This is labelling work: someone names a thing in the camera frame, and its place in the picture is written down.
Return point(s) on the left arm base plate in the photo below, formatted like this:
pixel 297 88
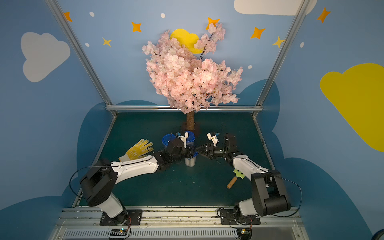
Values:
pixel 126 217

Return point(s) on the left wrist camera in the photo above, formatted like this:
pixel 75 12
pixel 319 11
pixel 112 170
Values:
pixel 184 138

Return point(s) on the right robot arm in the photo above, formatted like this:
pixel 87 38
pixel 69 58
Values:
pixel 269 193

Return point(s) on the aluminium frame post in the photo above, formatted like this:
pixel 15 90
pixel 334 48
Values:
pixel 59 15
pixel 292 32

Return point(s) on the yellow work glove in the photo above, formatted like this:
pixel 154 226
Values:
pixel 140 149

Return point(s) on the left circuit board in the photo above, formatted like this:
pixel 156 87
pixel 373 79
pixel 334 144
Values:
pixel 119 234

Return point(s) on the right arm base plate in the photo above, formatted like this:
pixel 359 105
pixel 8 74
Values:
pixel 235 217

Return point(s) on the left aluminium frame post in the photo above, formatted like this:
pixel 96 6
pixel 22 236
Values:
pixel 59 15

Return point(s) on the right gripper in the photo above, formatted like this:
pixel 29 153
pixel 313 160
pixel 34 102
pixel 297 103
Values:
pixel 208 150

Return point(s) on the circuit board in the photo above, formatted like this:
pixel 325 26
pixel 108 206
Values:
pixel 244 234
pixel 119 234

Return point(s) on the right aluminium frame post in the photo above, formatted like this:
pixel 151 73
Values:
pixel 292 32

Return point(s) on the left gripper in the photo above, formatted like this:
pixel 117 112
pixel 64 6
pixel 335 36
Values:
pixel 186 151

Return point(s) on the green wooden-handled scraper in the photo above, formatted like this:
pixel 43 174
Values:
pixel 238 174

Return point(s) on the pink cherry blossom tree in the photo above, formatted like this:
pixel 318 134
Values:
pixel 191 83

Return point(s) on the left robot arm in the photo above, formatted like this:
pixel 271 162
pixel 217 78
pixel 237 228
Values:
pixel 98 183

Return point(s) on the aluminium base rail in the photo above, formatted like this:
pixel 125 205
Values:
pixel 174 223

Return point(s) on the right circuit board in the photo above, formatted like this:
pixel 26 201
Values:
pixel 244 234

